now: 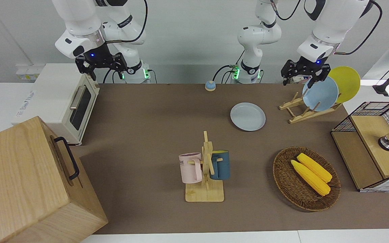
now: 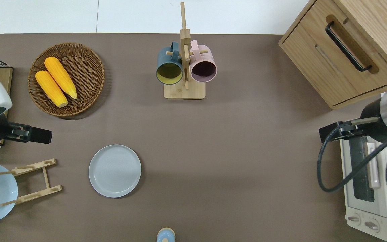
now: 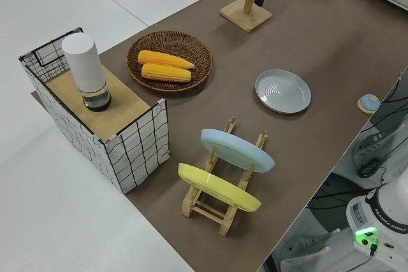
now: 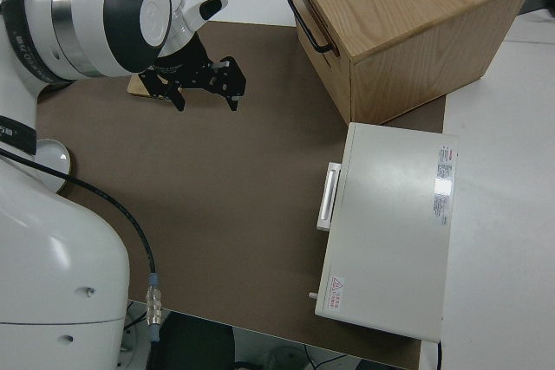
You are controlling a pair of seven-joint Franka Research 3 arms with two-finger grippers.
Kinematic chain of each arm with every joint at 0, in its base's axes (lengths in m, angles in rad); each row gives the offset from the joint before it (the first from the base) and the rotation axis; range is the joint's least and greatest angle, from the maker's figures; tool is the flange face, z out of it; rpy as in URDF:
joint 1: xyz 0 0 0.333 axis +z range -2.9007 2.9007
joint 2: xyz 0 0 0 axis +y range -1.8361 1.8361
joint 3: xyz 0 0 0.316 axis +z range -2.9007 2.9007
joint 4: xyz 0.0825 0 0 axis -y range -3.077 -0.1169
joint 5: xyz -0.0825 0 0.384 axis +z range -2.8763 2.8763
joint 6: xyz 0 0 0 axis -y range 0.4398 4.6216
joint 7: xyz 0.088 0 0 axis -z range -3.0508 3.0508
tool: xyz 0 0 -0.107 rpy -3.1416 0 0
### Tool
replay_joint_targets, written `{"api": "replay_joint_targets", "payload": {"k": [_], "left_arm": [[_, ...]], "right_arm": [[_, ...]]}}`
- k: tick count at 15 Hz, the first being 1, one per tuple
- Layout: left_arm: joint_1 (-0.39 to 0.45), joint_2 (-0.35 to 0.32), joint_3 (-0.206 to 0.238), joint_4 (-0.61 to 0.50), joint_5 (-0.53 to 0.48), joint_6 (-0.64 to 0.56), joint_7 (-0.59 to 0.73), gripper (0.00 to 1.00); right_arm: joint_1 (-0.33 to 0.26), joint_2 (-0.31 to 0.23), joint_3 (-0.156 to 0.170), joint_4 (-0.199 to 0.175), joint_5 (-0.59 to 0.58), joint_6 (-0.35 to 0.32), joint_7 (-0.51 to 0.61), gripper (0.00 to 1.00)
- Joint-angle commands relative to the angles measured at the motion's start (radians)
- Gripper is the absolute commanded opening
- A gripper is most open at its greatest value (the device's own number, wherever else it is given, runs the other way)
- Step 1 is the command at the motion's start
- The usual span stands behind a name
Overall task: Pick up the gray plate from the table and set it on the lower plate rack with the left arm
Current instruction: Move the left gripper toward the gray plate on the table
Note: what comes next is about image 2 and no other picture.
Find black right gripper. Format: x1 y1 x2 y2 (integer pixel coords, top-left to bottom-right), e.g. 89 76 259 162
319 99 387 143

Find gray round plate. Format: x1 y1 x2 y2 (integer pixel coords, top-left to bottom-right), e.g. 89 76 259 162
89 145 142 198

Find wooden plate rack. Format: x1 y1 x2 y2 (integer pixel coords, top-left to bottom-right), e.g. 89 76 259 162
0 159 63 206

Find yellow corn cob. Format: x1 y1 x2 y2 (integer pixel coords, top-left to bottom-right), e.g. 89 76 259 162
35 70 68 108
44 57 78 99

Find wooden cabinet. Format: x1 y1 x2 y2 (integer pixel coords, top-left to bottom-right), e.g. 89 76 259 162
278 0 387 110

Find brown wicker basket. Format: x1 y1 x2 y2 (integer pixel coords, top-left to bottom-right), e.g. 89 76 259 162
28 43 105 117

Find cream toaster oven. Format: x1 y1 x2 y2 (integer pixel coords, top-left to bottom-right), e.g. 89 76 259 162
340 92 387 242

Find brown table mat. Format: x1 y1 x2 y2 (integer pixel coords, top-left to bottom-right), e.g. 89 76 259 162
0 33 387 242

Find pink mug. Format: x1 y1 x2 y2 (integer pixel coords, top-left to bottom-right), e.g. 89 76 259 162
189 40 218 83

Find wooden mug tree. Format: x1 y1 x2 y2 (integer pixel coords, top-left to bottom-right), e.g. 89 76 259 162
164 2 209 100

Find dark teal mug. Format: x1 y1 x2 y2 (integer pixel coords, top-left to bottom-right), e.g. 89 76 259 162
156 42 183 85

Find blue service bell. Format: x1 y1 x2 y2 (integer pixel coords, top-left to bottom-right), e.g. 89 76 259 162
157 228 176 242

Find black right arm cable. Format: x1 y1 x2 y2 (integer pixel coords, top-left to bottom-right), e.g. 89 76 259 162
317 117 387 193

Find black cabinet handle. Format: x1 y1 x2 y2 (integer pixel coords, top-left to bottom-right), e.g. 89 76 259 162
325 21 373 72

